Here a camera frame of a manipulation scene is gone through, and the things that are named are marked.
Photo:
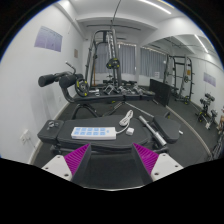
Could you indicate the black yellow weight plate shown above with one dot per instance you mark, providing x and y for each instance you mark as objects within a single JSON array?
[{"x": 81, "y": 87}]

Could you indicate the small brown wall board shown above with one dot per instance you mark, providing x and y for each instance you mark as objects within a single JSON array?
[{"x": 75, "y": 53}]

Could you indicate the white power strip blue sockets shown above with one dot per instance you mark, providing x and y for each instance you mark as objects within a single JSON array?
[{"x": 93, "y": 132}]

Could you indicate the black padded weight bench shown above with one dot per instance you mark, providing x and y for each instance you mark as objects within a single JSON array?
[{"x": 100, "y": 145}]

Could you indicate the black power rack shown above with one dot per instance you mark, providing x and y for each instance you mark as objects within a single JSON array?
[{"x": 186, "y": 76}]

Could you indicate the person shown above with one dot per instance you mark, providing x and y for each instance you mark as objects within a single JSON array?
[{"x": 221, "y": 120}]

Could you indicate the black exercise machine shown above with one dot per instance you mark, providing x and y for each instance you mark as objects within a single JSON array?
[{"x": 205, "y": 108}]

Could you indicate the black bench with roller pads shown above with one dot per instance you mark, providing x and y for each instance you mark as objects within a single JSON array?
[{"x": 100, "y": 97}]

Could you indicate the white wall outlet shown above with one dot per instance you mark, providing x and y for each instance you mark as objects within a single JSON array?
[{"x": 25, "y": 136}]

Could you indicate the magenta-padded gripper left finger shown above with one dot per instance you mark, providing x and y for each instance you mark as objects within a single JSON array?
[{"x": 75, "y": 161}]

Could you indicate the silver barbell bar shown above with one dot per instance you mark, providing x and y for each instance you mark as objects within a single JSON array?
[{"x": 153, "y": 131}]

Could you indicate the grey smith machine rack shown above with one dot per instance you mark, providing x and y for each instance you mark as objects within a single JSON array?
[{"x": 114, "y": 43}]

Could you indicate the long ceiling light strip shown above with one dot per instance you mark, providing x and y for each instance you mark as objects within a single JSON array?
[
  {"x": 155, "y": 6},
  {"x": 201, "y": 43}
]

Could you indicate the small purple wall poster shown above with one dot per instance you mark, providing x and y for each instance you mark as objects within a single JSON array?
[{"x": 209, "y": 79}]

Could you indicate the weight plate on rack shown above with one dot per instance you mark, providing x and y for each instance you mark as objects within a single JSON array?
[{"x": 112, "y": 63}]

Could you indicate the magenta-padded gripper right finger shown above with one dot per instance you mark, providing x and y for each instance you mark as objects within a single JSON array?
[{"x": 148, "y": 160}]

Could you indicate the group of floor dumbbells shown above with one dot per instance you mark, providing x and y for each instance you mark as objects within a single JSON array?
[{"x": 126, "y": 89}]

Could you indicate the grey window curtain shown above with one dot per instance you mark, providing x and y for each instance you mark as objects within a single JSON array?
[{"x": 128, "y": 59}]

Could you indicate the metal key bunch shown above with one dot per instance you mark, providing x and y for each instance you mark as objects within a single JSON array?
[{"x": 52, "y": 125}]

